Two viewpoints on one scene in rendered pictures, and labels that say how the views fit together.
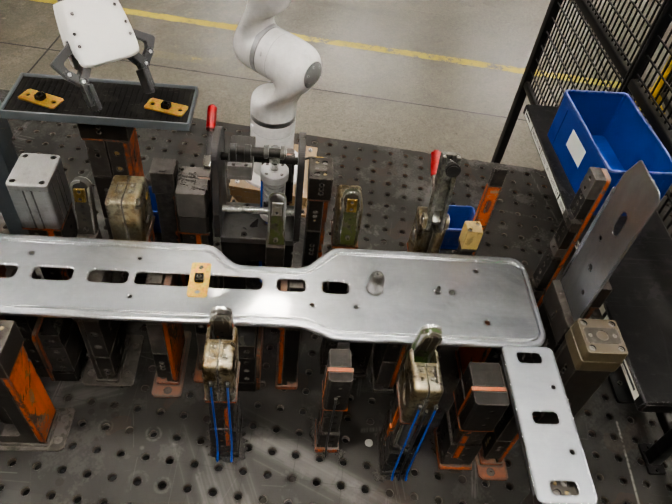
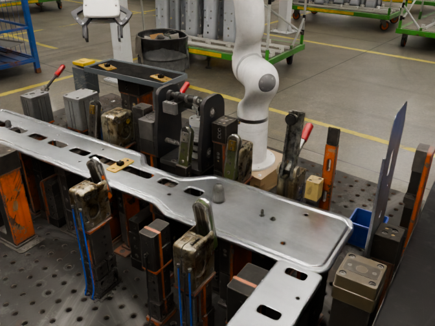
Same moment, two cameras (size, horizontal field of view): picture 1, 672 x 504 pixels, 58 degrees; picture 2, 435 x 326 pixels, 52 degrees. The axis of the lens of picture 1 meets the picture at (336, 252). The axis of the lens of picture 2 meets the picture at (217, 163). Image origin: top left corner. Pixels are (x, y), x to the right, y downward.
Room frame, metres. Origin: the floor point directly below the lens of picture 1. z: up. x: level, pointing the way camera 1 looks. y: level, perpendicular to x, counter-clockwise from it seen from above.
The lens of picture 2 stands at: (0.02, -0.70, 1.62)
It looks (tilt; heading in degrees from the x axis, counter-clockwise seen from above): 28 degrees down; 40
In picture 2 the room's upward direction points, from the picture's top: straight up
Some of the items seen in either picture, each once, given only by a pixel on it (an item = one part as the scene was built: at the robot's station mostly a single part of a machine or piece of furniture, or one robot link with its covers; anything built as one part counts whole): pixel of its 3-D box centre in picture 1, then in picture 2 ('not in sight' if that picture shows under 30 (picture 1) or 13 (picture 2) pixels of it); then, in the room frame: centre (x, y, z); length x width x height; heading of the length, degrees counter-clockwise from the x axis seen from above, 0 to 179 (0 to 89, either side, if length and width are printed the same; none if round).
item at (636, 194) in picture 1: (602, 245); (384, 188); (0.80, -0.47, 1.17); 0.12 x 0.01 x 0.34; 7
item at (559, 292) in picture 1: (540, 344); not in sight; (0.80, -0.47, 0.85); 0.12 x 0.03 x 0.30; 7
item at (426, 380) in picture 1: (406, 417); (194, 297); (0.56, -0.18, 0.87); 0.12 x 0.09 x 0.35; 7
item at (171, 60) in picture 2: not in sight; (164, 70); (2.93, 2.42, 0.36); 0.54 x 0.50 x 0.73; 0
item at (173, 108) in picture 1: (166, 105); (160, 76); (1.03, 0.39, 1.17); 0.08 x 0.04 x 0.01; 82
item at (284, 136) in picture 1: (272, 141); (252, 138); (1.33, 0.22, 0.87); 0.19 x 0.19 x 0.18
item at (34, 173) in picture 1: (59, 241); (89, 147); (0.84, 0.60, 0.90); 0.13 x 0.10 x 0.41; 7
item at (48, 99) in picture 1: (40, 96); (107, 65); (0.99, 0.64, 1.17); 0.08 x 0.04 x 0.01; 77
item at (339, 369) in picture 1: (334, 405); (158, 275); (0.58, -0.04, 0.84); 0.11 x 0.08 x 0.29; 7
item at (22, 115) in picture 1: (103, 101); (134, 72); (1.02, 0.52, 1.16); 0.37 x 0.14 x 0.02; 97
